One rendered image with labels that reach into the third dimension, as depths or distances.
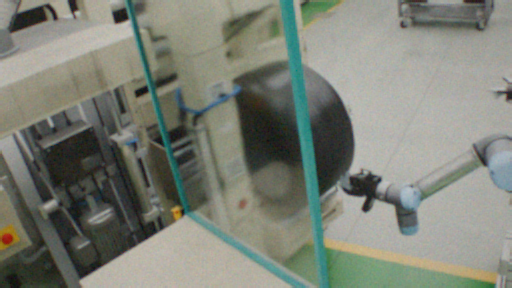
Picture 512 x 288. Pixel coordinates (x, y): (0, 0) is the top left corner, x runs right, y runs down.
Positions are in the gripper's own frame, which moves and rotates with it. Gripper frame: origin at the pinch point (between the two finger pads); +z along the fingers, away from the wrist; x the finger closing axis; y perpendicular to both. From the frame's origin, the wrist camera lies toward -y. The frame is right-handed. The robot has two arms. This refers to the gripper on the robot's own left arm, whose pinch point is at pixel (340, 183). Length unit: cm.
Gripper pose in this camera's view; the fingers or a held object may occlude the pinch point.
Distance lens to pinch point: 186.1
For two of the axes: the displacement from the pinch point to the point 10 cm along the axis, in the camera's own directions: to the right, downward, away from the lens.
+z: -6.2, -1.6, 7.7
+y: -2.5, -8.9, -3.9
